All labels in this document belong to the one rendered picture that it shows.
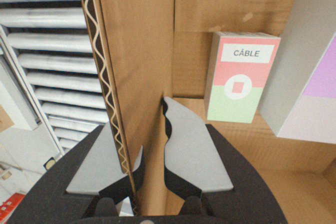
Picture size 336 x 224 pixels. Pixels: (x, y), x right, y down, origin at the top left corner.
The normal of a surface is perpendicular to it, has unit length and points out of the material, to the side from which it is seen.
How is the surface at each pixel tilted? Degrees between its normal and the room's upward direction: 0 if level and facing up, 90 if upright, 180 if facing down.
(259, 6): 6
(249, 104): 5
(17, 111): 0
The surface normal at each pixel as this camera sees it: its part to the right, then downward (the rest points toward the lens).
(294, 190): 0.00, -0.86
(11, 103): -0.22, 0.48
